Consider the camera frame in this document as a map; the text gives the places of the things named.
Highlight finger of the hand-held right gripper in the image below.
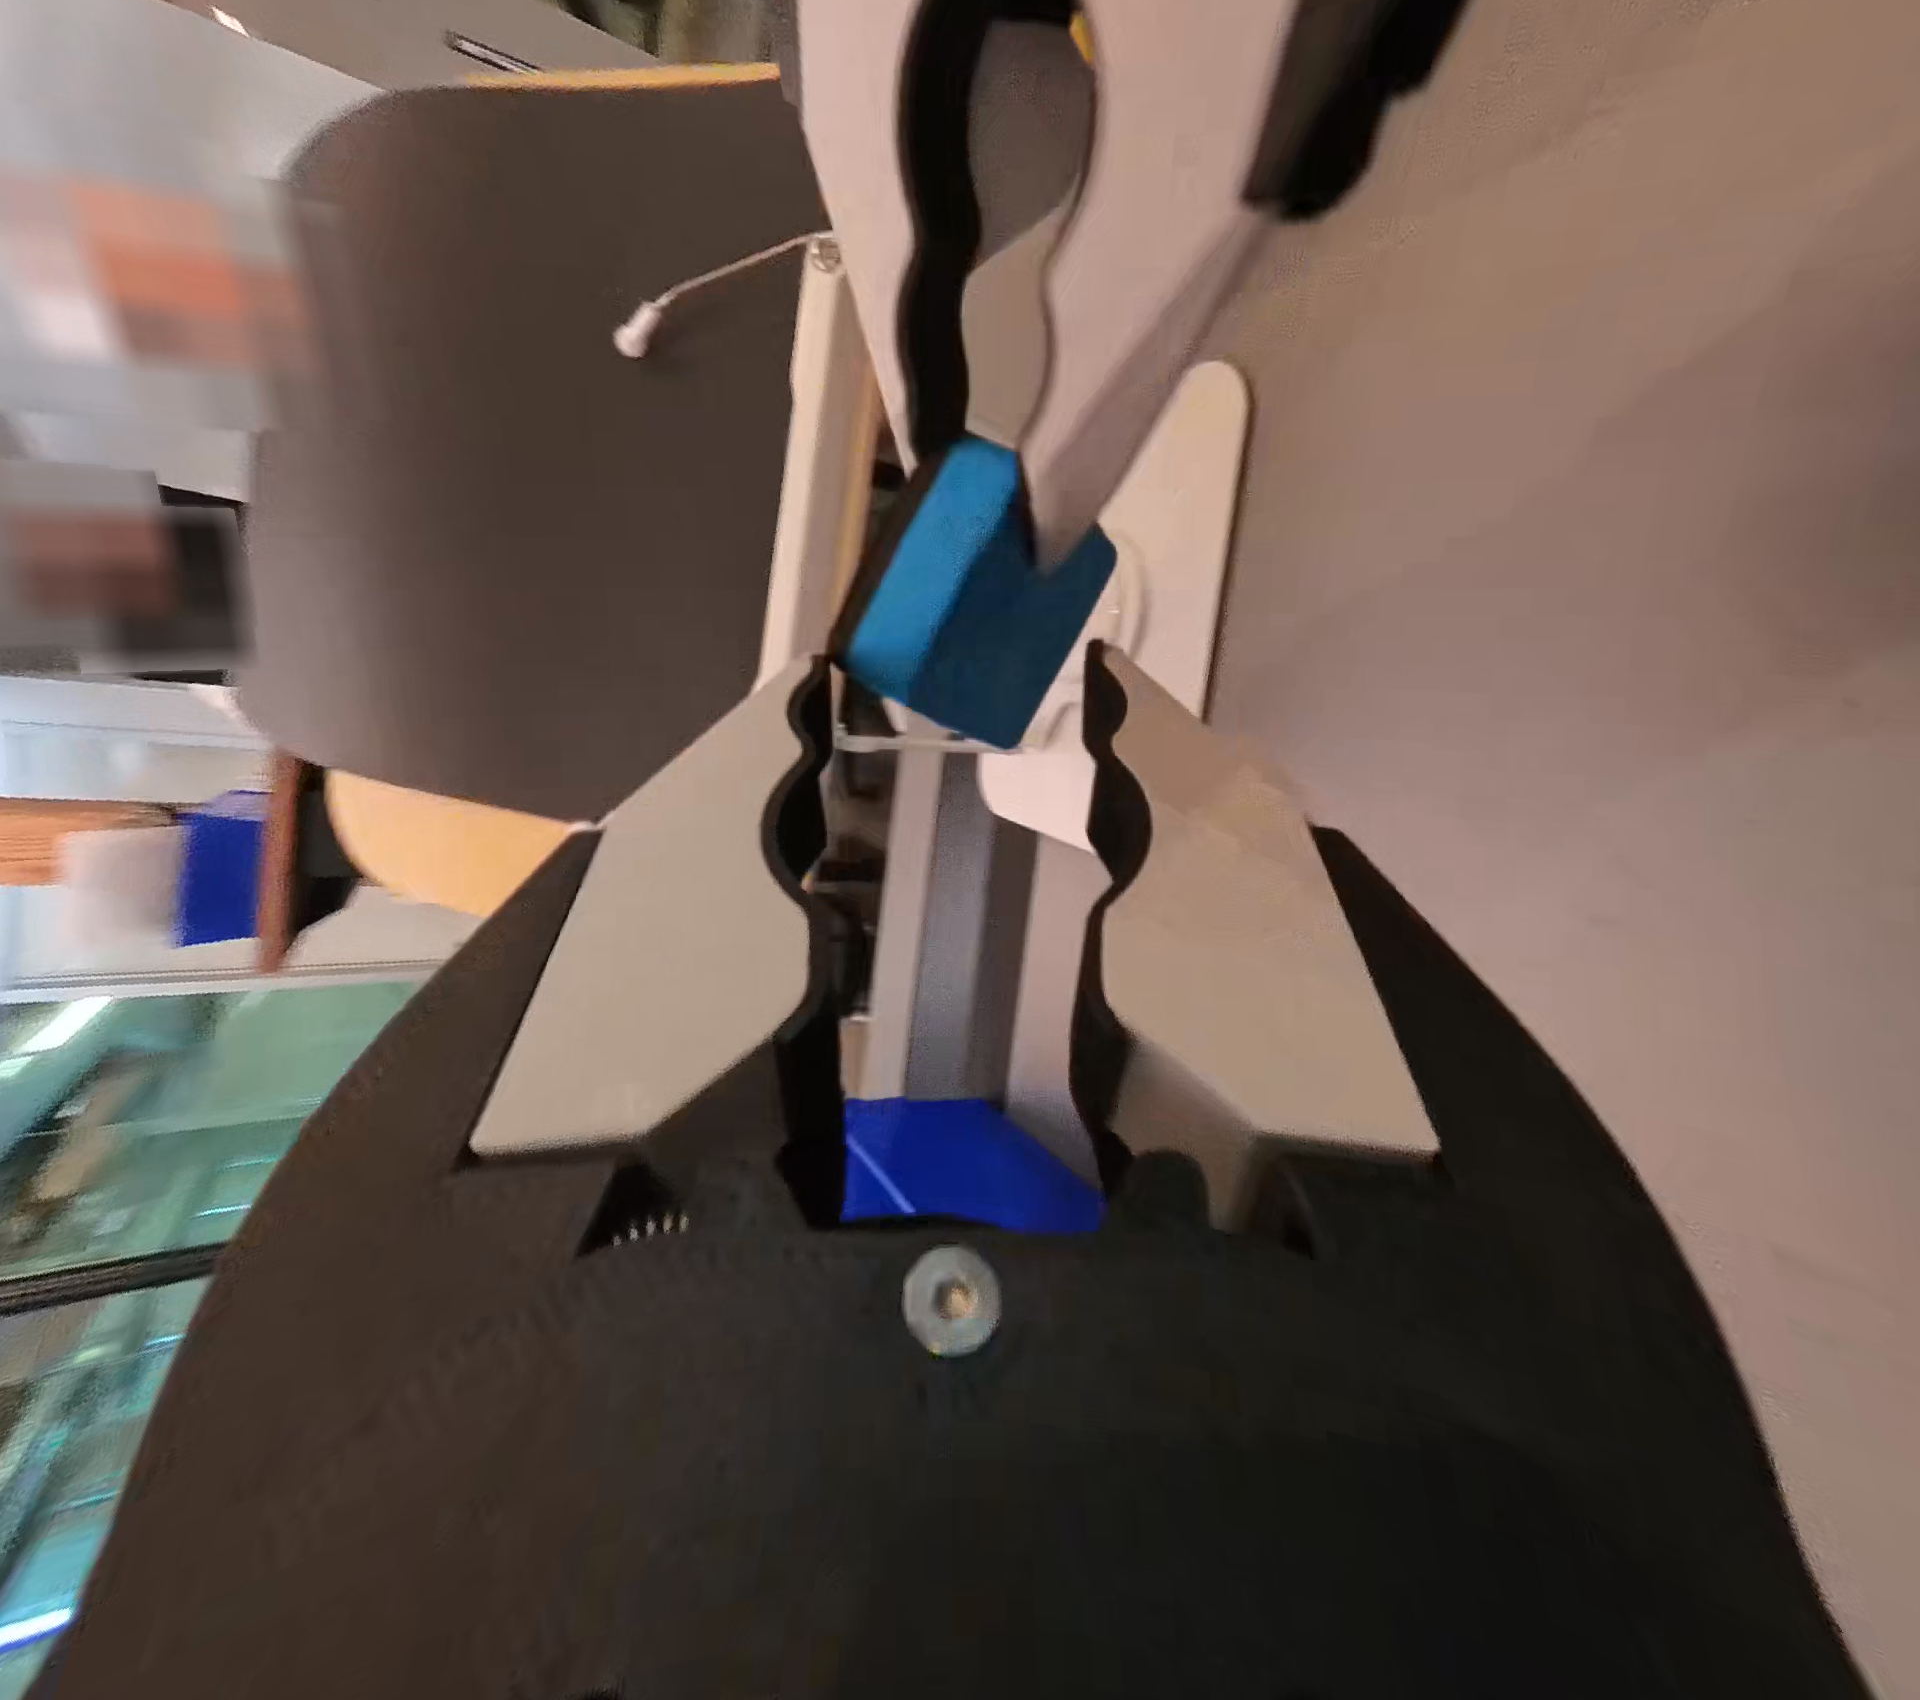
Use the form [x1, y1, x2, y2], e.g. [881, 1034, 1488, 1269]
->
[1021, 0, 1360, 573]
[785, 0, 988, 468]

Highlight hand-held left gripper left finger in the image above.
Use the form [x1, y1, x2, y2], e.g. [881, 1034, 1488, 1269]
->
[469, 654, 847, 1225]

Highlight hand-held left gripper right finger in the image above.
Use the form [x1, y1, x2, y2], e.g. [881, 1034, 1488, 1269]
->
[1068, 641, 1442, 1229]

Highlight blue felt eraser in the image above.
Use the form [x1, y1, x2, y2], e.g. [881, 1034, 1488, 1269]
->
[837, 440, 1120, 751]

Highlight small blue crate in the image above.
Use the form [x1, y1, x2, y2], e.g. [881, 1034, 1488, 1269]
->
[176, 791, 277, 948]

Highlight wooden board with black mat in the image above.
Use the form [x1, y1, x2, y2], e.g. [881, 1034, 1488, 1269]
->
[246, 64, 842, 913]

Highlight wire page holder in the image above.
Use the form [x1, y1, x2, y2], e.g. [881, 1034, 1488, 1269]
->
[613, 230, 842, 362]

